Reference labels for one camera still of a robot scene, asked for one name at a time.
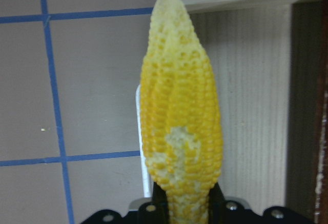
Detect yellow corn cob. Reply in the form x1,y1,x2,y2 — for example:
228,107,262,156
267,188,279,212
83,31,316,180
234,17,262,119
140,0,223,223

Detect dark brown wooden drawer cabinet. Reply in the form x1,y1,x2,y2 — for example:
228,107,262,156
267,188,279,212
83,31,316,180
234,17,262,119
285,0,327,223

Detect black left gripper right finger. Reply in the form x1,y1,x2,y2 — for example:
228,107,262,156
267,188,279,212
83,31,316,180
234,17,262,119
208,183,226,224

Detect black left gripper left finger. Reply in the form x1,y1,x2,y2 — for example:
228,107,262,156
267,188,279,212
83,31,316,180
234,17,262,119
152,182,169,223

